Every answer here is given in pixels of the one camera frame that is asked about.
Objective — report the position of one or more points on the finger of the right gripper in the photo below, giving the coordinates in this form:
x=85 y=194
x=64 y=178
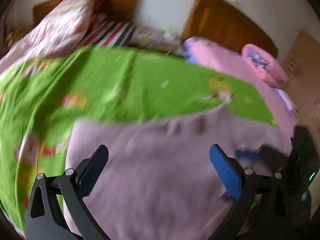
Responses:
x=249 y=155

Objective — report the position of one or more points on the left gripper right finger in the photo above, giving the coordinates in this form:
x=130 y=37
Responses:
x=259 y=211

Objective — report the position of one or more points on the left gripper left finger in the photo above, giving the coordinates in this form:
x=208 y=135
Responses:
x=56 y=208

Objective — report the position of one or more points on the lilac fleece pants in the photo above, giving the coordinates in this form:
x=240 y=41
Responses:
x=159 y=182

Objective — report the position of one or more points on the folded lilac cloth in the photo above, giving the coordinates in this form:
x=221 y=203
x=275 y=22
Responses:
x=285 y=101

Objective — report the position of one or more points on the rolled pink blanket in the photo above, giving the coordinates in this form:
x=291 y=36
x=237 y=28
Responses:
x=265 y=66

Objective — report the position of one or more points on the green cartoon bed sheet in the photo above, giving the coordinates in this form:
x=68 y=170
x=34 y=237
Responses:
x=42 y=98

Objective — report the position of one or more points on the pink bed sheet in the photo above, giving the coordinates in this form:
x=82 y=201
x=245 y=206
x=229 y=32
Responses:
x=209 y=54

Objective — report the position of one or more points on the beige wooden wardrobe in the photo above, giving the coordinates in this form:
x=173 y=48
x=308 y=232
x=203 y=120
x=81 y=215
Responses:
x=302 y=67

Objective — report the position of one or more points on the right wooden headboard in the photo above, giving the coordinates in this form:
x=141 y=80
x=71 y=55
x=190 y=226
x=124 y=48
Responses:
x=224 y=24

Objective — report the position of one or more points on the wooden headboard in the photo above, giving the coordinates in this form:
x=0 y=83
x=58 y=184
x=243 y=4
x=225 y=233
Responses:
x=224 y=24
x=118 y=10

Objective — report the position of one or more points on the floral nightstand cover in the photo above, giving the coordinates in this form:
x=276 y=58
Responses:
x=155 y=39

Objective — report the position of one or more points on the pink patterned quilt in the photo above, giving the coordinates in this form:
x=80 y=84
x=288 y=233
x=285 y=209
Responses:
x=56 y=35

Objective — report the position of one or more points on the plaid checked sheet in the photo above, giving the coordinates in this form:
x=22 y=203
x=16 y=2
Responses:
x=109 y=34

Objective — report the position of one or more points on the brown patterned blanket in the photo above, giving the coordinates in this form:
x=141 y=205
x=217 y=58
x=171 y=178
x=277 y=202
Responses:
x=13 y=36

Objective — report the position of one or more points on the left wooden headboard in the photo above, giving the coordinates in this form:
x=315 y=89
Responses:
x=118 y=10

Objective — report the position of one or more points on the wall socket plate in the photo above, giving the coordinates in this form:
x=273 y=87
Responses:
x=237 y=3

